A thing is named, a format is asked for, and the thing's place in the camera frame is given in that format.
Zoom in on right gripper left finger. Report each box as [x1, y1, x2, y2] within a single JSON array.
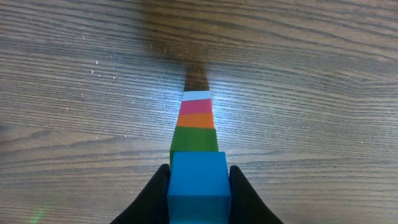
[[108, 163, 171, 224]]

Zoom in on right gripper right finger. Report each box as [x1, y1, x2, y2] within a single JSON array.
[[229, 165, 285, 224]]

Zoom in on blue cube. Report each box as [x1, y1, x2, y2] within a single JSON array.
[[167, 151, 233, 224]]

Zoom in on green cube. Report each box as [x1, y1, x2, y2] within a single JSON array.
[[169, 126, 220, 170]]

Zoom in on orange cube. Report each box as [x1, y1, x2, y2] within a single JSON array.
[[176, 111, 215, 129]]

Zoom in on pink cube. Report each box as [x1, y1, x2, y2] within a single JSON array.
[[178, 98, 213, 115]]

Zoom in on white cube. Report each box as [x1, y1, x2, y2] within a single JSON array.
[[182, 90, 212, 102]]

